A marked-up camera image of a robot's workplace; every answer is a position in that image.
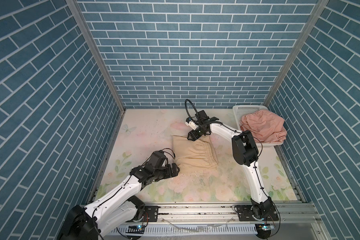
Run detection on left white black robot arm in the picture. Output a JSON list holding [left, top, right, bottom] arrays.
[[57, 163, 180, 240]]

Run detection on pink shorts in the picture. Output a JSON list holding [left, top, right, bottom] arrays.
[[240, 110, 287, 145]]

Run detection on aluminium front rail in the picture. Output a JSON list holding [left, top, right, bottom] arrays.
[[66, 201, 331, 240]]

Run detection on white plastic basket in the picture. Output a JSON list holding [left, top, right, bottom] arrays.
[[233, 105, 282, 147]]

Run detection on beige shorts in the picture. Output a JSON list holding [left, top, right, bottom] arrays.
[[172, 136, 218, 174]]

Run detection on right aluminium corner post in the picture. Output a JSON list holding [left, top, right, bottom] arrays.
[[262, 0, 329, 107]]

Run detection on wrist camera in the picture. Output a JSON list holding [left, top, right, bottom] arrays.
[[185, 118, 199, 130], [148, 150, 168, 169]]

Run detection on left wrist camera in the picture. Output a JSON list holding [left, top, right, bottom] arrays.
[[148, 150, 168, 169]]

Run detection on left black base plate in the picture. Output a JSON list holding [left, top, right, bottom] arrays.
[[132, 206, 159, 223]]

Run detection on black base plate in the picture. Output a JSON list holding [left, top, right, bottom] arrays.
[[234, 205, 280, 222], [132, 206, 159, 223]]

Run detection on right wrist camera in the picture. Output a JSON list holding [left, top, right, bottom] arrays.
[[185, 118, 199, 130]]

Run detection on aluminium corner post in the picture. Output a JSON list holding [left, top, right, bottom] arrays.
[[262, 0, 329, 107], [65, 0, 126, 114]]

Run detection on left aluminium corner post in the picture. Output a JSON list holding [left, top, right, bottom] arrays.
[[65, 0, 126, 114]]

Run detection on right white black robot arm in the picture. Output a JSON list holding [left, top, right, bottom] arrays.
[[186, 117, 274, 221]]

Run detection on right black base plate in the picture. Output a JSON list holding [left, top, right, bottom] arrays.
[[234, 205, 280, 222]]

